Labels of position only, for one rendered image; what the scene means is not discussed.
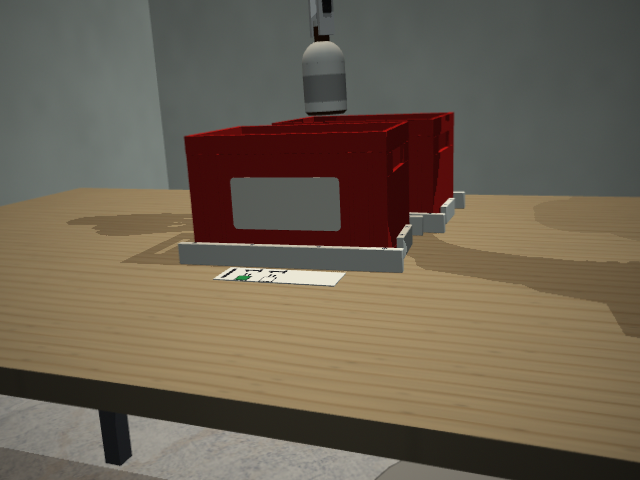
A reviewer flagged dark red crate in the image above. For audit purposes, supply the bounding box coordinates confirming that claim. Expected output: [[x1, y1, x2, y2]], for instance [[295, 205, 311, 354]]
[[272, 112, 454, 213], [184, 121, 409, 248]]

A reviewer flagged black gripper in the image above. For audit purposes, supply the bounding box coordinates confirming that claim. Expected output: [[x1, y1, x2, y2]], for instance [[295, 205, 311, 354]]
[[308, 0, 335, 37]]

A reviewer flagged white bottle with grey label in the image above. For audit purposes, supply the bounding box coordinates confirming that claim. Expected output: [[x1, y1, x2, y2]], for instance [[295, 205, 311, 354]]
[[302, 20, 347, 116]]

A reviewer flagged white paper strip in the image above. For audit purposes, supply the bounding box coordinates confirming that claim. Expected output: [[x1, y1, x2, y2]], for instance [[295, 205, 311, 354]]
[[213, 267, 346, 287]]

